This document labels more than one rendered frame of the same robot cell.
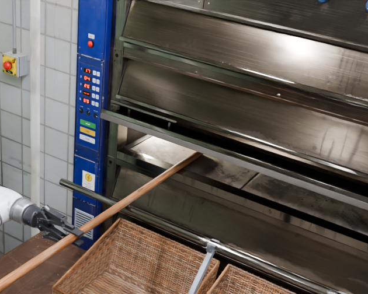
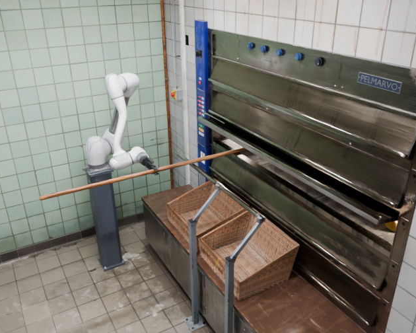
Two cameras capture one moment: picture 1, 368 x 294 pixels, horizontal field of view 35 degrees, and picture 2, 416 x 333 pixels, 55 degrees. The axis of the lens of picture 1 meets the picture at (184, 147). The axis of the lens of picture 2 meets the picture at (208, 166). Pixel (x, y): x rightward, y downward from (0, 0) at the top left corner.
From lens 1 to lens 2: 1.47 m
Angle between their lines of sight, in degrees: 30
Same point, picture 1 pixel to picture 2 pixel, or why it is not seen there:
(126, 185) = (216, 160)
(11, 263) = (164, 195)
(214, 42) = (242, 80)
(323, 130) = (285, 129)
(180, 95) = (232, 110)
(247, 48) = (254, 82)
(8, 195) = (138, 150)
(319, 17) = (279, 64)
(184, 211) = (237, 176)
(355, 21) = (293, 66)
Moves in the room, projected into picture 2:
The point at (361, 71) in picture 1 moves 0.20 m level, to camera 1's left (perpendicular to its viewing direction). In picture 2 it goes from (297, 94) to (267, 90)
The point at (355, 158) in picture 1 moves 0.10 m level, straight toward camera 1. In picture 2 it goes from (296, 146) to (286, 150)
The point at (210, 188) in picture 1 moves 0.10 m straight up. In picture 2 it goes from (245, 162) to (245, 150)
